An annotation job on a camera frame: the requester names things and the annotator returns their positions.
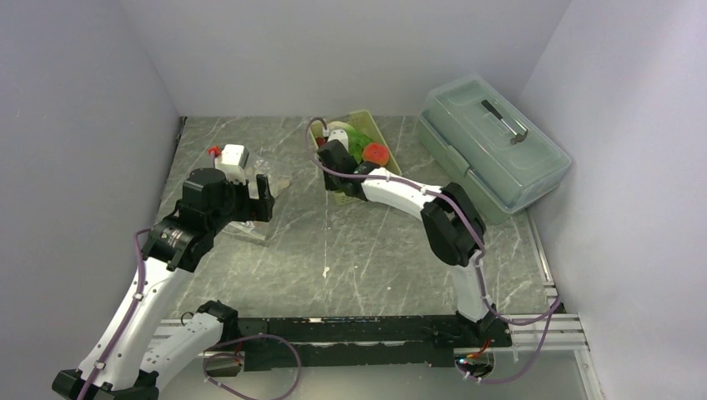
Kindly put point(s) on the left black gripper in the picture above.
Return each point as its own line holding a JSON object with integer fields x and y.
{"x": 253, "y": 208}

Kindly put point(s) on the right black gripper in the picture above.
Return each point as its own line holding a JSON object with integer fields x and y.
{"x": 329, "y": 183}

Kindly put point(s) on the orange peach toy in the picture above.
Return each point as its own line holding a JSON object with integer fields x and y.
{"x": 377, "y": 153}

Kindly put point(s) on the pale green plastic basket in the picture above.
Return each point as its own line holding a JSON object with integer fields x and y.
{"x": 364, "y": 122}

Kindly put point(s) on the clear dotted zip bag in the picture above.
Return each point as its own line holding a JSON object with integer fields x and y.
{"x": 280, "y": 178}

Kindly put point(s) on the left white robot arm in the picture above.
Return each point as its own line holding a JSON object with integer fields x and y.
{"x": 122, "y": 365}

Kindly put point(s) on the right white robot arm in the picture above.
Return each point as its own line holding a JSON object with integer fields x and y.
{"x": 453, "y": 227}

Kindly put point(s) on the green cabbage toy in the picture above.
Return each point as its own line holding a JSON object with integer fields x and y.
{"x": 357, "y": 140}

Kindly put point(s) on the clear lidded storage box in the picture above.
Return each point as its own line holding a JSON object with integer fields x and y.
{"x": 474, "y": 149}

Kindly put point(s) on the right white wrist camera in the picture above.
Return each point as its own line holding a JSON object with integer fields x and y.
{"x": 337, "y": 135}

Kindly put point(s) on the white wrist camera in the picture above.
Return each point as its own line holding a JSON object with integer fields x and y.
{"x": 232, "y": 160}
{"x": 337, "y": 135}

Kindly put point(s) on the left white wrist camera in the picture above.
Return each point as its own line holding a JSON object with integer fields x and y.
{"x": 232, "y": 160}

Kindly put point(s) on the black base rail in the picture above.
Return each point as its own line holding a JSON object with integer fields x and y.
{"x": 432, "y": 340}

